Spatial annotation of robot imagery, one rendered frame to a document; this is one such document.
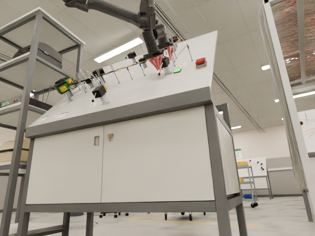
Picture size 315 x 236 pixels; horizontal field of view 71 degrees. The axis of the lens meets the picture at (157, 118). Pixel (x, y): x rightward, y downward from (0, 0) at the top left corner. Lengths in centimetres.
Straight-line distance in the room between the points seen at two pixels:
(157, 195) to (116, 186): 22
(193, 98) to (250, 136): 1150
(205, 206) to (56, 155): 89
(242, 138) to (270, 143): 137
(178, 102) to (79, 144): 62
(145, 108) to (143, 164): 26
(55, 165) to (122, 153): 46
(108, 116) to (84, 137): 21
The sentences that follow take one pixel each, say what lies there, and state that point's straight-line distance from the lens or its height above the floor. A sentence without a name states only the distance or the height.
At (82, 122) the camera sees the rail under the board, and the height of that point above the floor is 82.
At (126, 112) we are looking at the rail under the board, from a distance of 111.
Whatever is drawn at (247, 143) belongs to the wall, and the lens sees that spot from 1240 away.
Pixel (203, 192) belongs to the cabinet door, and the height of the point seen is 43.
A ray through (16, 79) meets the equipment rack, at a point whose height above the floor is 144.
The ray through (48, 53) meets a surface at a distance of 212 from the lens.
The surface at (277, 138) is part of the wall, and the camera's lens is 1223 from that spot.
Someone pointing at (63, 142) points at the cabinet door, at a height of 74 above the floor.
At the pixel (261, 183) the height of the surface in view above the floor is 57.
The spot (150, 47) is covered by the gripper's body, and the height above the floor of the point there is 114.
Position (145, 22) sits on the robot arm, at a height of 122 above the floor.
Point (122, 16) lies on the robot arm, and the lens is 132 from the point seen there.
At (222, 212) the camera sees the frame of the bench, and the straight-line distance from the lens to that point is 93.
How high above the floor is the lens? 44
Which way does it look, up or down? 18 degrees up
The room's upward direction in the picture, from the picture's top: 2 degrees counter-clockwise
